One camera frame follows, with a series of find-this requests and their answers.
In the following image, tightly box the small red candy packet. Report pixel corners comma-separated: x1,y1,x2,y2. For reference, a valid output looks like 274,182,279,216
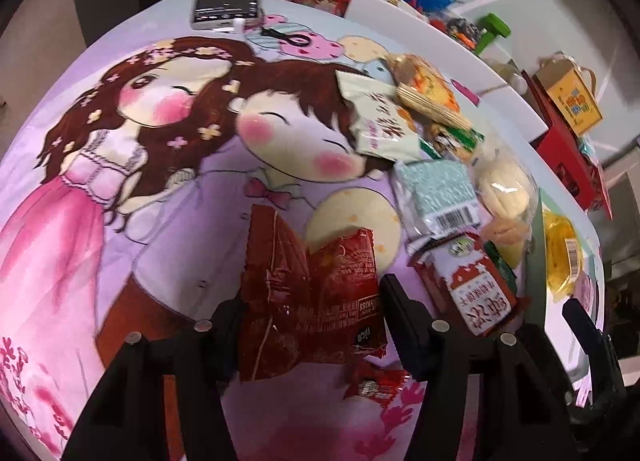
344,361,413,409

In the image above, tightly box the printed cartoon blanket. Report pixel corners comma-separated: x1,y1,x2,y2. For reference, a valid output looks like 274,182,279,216
0,0,608,461

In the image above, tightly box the yellow gift box with handle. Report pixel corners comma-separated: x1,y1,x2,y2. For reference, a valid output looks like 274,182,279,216
532,55,603,136

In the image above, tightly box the red box with handle cutout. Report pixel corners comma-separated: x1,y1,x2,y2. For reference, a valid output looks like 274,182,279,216
522,71,613,219

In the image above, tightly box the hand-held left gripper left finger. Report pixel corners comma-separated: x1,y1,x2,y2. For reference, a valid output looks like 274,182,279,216
60,297,250,461

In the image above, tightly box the yellow packet with barcode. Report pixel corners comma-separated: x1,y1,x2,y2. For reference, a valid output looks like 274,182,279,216
542,211,583,299

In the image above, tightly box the large red snack packet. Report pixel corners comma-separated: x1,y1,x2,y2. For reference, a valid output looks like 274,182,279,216
239,204,388,382

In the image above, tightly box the clear bag of white buns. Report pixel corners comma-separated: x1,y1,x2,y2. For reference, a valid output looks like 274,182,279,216
470,133,541,267

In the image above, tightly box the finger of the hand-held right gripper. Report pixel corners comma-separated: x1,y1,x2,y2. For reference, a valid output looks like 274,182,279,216
561,298,628,422

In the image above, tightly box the green cookie packet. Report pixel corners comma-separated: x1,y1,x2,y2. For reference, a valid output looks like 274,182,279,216
425,121,486,164

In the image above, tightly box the green dumbbell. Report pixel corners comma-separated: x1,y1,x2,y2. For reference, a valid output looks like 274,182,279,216
475,13,511,54

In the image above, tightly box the teal packet with barcode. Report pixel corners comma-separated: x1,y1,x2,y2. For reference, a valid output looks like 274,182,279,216
391,159,482,242

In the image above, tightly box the mint green tray box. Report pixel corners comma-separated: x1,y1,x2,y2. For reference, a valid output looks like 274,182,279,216
520,186,608,392

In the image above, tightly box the dark green snack packet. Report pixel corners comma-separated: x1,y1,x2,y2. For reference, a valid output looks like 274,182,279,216
482,241,518,287

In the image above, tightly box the white cardboard box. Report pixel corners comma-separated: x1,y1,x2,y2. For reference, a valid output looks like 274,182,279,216
345,0,551,142

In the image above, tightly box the white and green snack packet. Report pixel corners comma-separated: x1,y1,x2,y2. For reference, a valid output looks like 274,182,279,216
335,70,426,164

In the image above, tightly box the red and white snack packet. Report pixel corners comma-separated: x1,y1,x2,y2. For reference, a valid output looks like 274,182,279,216
407,231,518,339

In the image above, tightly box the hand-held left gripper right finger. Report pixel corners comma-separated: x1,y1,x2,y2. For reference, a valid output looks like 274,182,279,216
381,273,591,461

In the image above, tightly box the orange cracker packet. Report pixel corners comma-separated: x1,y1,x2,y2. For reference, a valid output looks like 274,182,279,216
385,53,473,130

